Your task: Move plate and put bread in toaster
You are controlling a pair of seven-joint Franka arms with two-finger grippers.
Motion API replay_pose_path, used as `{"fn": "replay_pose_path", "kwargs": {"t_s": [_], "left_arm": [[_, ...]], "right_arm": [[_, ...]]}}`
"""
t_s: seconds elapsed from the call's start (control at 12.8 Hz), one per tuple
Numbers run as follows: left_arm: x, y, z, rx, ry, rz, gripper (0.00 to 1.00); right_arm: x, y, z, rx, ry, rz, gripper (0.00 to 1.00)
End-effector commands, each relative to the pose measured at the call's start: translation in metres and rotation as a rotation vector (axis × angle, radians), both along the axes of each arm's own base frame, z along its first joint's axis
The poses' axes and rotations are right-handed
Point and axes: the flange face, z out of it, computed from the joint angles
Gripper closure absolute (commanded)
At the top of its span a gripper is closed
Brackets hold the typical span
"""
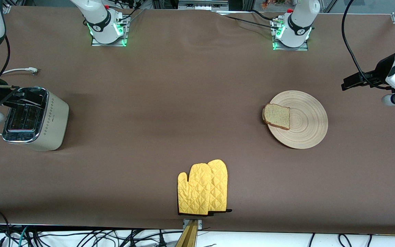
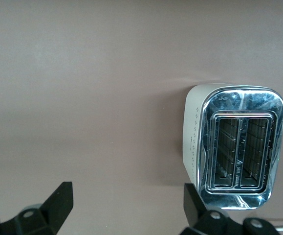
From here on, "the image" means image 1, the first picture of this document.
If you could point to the bread slice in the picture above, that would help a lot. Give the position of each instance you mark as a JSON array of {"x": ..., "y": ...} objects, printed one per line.
[{"x": 277, "y": 116}]

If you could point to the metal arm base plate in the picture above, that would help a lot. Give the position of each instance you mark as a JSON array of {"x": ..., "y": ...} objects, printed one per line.
[
  {"x": 98, "y": 44},
  {"x": 290, "y": 48}
]

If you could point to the yellow wooden bar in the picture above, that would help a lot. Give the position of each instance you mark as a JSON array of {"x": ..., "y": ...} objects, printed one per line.
[{"x": 188, "y": 236}]

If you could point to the silver metal equipment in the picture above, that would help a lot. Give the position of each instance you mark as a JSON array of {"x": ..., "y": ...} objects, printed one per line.
[{"x": 201, "y": 5}]

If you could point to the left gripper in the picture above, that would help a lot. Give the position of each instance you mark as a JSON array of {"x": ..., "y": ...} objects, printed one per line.
[{"x": 380, "y": 71}]

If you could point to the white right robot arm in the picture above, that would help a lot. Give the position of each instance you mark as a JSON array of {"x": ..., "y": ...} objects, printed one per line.
[{"x": 99, "y": 20}]

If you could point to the beige and chrome toaster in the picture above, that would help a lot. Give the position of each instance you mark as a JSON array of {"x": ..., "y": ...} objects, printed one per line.
[{"x": 55, "y": 127}]

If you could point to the orange background object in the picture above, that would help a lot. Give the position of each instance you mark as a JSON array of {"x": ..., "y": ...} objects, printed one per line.
[{"x": 273, "y": 3}]

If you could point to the small silver metal bracket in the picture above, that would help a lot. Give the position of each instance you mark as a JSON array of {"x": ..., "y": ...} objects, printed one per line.
[{"x": 200, "y": 224}]

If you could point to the yellow quilted oven mitt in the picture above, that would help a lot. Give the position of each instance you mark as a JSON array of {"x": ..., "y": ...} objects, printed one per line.
[
  {"x": 219, "y": 185},
  {"x": 194, "y": 192}
]

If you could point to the round wooden plate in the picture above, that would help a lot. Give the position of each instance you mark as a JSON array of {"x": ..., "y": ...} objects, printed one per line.
[{"x": 307, "y": 120}]

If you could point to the table cover sheet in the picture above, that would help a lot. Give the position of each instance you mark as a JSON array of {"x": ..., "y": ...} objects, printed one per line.
[{"x": 183, "y": 85}]

